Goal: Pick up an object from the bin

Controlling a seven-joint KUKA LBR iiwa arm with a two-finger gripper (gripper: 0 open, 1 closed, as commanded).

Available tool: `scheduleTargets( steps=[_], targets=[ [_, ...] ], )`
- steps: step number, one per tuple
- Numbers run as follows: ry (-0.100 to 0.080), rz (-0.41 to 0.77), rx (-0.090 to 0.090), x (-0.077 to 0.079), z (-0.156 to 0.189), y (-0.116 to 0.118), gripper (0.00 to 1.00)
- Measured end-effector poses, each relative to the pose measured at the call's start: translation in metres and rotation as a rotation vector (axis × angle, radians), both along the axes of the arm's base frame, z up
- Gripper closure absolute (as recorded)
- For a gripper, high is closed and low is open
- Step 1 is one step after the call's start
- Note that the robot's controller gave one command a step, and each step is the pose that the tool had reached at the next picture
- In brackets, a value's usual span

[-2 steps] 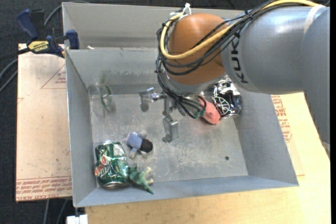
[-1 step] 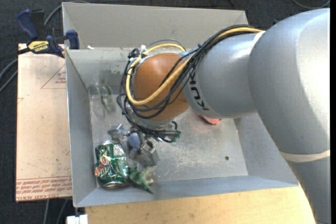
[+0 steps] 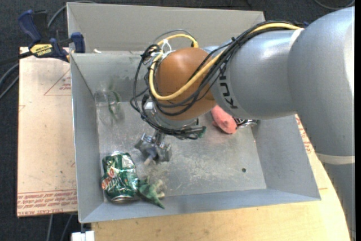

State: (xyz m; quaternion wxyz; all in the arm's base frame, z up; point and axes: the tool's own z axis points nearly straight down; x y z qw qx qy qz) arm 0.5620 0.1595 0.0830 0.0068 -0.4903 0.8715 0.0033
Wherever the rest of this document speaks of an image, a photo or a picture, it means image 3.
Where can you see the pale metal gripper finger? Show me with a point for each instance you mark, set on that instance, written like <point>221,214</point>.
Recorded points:
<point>149,158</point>

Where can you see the green toy dinosaur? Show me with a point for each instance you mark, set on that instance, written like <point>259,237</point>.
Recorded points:
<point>150,190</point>

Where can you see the crushed green soda can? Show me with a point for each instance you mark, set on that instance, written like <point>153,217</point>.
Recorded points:
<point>119,177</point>

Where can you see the grey metal bin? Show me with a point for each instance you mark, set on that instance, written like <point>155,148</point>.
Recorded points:
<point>214,161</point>

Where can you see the clear glass cup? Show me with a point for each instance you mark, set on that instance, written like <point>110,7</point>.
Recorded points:
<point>108,105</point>

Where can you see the brown cardboard board, red print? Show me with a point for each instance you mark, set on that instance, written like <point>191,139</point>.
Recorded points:
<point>45,132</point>

